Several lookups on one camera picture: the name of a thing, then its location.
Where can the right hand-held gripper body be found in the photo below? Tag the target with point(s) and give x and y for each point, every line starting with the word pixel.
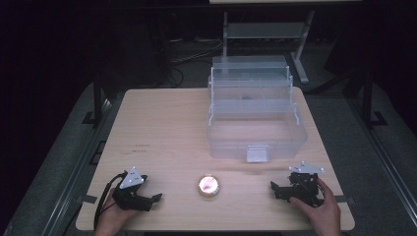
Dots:
pixel 303 187

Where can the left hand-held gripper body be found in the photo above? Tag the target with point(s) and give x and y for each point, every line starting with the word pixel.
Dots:
pixel 131 193

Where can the small round tin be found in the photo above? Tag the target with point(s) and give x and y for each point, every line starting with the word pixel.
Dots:
pixel 208 185

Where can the clear plastic tiered storage box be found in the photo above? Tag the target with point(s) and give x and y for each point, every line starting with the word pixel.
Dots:
pixel 252 121

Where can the person's left hand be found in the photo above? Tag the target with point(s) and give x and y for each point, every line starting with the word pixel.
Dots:
pixel 113 216

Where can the person's right hand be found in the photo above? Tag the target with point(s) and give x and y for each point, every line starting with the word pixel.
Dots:
pixel 323 213

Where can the black metal frame post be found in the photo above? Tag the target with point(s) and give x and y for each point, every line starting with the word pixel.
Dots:
pixel 97 98
pixel 369 101

